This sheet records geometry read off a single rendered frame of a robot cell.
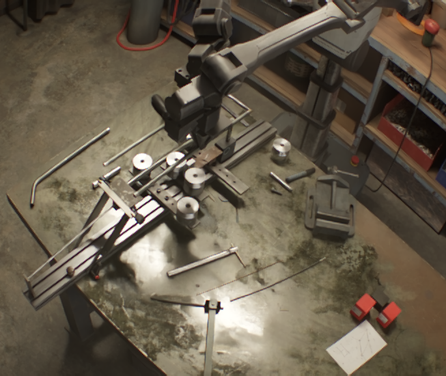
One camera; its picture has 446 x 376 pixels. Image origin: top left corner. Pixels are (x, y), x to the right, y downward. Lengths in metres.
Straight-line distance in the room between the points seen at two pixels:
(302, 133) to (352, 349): 1.13
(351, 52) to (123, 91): 1.56
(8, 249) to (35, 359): 0.59
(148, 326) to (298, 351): 0.36
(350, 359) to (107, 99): 2.15
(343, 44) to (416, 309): 0.94
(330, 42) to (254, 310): 0.97
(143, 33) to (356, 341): 2.49
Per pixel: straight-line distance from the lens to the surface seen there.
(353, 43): 1.90
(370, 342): 1.42
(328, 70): 2.06
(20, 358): 2.27
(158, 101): 1.73
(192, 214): 1.41
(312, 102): 2.17
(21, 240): 2.53
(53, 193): 1.54
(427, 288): 1.58
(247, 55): 1.16
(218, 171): 1.54
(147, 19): 3.35
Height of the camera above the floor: 2.08
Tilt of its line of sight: 50 degrees down
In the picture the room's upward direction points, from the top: 13 degrees clockwise
